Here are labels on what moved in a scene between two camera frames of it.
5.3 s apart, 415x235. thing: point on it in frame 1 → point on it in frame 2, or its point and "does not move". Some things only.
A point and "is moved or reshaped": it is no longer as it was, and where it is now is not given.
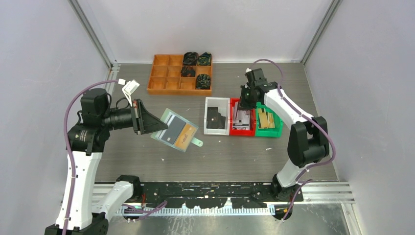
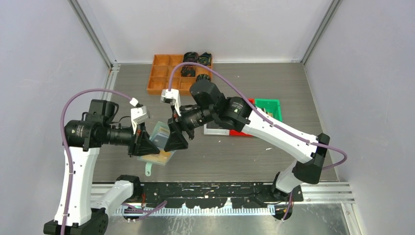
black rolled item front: [203, 82] does not move
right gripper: [243, 105] → [176, 140]
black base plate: [212, 195] does not move
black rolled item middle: [187, 71] does not move
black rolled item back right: [204, 59] does not move
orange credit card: [186, 136] is moved or reshaped
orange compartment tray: [165, 77] does not move
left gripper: [143, 121] → [143, 144]
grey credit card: [173, 131] is moved or reshaped
